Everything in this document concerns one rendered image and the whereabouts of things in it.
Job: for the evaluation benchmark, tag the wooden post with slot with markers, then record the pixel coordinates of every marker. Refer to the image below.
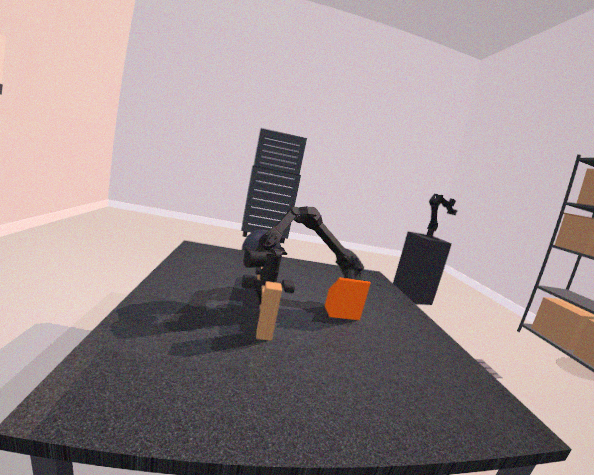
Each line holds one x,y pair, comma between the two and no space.
270,303

